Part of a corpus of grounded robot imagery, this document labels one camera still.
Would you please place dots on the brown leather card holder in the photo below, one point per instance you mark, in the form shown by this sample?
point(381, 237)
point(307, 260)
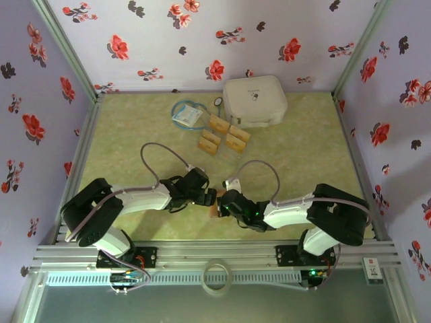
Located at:
point(213, 212)

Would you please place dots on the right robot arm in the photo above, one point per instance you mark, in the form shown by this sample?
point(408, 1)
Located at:
point(289, 213)

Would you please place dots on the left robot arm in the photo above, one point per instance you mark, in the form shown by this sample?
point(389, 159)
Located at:
point(141, 202)

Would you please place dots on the white gauze packet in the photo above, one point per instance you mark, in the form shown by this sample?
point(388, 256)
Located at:
point(187, 115)

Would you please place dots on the clear tape roll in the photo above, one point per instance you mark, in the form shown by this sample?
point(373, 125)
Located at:
point(217, 293)

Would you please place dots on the blue stethoscope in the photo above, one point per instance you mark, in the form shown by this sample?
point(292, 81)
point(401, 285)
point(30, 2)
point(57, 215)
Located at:
point(219, 102)

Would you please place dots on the white medical case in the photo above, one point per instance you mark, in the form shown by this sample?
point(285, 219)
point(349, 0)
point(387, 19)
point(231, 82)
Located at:
point(252, 101)

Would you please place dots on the white label box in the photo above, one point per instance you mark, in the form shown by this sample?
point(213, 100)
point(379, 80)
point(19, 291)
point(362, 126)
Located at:
point(372, 270)

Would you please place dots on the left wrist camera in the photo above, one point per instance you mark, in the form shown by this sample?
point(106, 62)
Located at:
point(191, 167)

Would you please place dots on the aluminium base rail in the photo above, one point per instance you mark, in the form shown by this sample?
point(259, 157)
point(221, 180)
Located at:
point(215, 250)

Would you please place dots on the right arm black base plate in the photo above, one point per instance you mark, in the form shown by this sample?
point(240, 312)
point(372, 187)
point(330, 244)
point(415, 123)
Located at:
point(286, 255)

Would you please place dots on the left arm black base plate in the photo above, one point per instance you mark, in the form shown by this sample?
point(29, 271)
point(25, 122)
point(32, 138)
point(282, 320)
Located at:
point(148, 257)

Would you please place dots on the aluminium table side rail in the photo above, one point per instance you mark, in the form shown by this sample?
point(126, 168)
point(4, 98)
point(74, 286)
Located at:
point(81, 158)
point(357, 158)

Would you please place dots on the aluminium frame corner post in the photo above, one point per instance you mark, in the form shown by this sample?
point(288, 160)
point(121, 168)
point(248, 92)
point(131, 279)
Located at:
point(67, 47)
point(361, 47)

